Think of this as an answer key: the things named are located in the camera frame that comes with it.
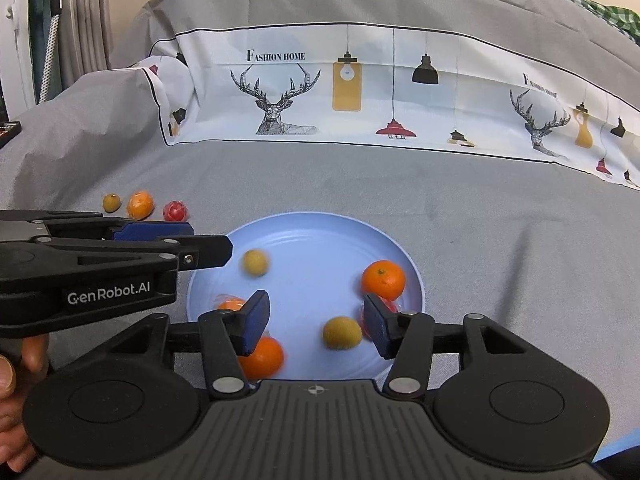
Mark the light blue sheet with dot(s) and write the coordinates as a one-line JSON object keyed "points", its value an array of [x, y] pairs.
{"points": [[617, 447]]}

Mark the light blue plate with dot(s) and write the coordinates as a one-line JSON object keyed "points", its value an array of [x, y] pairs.
{"points": [[310, 290]]}

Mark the grey pleated curtain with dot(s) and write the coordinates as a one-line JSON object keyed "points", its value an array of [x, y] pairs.
{"points": [[85, 15]]}

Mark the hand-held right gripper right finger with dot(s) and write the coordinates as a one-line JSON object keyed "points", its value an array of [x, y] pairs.
{"points": [[375, 327]]}

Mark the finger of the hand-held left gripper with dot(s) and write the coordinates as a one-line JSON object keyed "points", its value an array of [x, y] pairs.
{"points": [[210, 251], [150, 231]]}

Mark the plastic-wrapped orange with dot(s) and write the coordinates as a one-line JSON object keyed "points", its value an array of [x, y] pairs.
{"points": [[230, 304], [140, 204]]}

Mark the white patterned pole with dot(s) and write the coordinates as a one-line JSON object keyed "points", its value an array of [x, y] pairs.
{"points": [[50, 45]]}

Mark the small green jujube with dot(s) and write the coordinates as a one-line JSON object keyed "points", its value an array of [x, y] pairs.
{"points": [[111, 202]]}

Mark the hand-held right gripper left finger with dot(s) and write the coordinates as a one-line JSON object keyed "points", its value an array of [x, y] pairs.
{"points": [[256, 322]]}

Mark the person's left hand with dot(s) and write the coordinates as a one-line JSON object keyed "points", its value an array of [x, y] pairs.
{"points": [[10, 410]]}

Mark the plastic-wrapped red tomato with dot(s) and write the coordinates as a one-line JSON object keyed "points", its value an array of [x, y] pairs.
{"points": [[391, 306], [176, 211]]}

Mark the dark box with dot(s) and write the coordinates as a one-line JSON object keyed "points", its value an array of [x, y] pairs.
{"points": [[7, 132]]}

